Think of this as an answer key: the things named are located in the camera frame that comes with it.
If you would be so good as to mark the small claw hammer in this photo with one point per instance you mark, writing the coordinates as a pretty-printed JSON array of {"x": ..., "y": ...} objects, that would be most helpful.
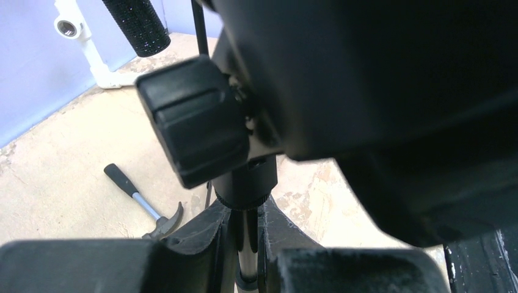
[{"x": 164, "y": 226}]

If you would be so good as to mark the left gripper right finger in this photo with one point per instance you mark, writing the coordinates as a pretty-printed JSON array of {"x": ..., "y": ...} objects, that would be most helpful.
[{"x": 290, "y": 261}]

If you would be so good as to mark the black microphone silver grille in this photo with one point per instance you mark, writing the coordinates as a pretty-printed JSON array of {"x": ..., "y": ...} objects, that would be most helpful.
[{"x": 140, "y": 24}]

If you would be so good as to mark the black tripod stand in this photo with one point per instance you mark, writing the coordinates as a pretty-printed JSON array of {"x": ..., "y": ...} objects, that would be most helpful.
[{"x": 416, "y": 101}]

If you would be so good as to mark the white PVC pipe frame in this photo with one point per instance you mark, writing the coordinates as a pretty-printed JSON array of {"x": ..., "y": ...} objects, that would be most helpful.
[{"x": 71, "y": 24}]

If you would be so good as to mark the black tripod stand shock mount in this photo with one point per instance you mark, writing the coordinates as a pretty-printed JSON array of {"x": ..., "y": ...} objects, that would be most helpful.
[{"x": 200, "y": 28}]

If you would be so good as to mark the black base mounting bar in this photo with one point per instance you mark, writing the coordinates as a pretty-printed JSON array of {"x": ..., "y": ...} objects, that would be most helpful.
[{"x": 487, "y": 263}]

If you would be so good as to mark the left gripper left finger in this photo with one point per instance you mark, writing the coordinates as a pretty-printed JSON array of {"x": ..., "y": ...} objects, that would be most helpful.
[{"x": 189, "y": 260}]

